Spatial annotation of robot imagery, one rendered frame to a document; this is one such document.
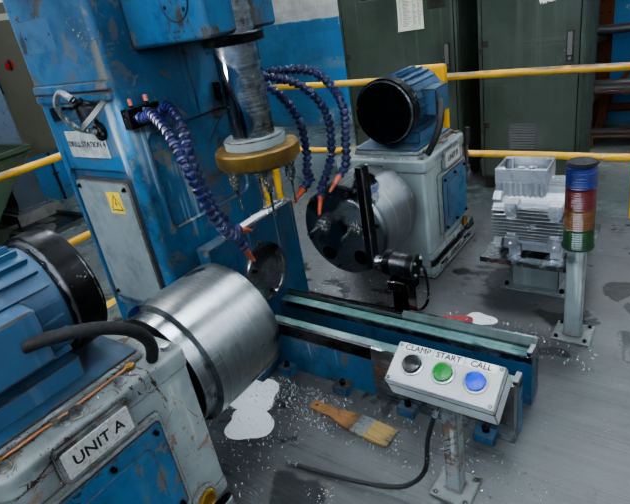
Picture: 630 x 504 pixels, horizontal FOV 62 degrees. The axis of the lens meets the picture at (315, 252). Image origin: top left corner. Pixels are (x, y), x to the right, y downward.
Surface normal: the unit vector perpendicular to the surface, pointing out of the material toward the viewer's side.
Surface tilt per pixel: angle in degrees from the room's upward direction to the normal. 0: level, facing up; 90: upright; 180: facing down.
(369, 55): 90
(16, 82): 90
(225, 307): 43
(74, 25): 90
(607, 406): 0
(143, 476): 90
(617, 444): 0
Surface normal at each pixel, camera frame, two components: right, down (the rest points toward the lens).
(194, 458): 0.81, 0.12
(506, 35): -0.57, 0.44
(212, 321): 0.48, -0.51
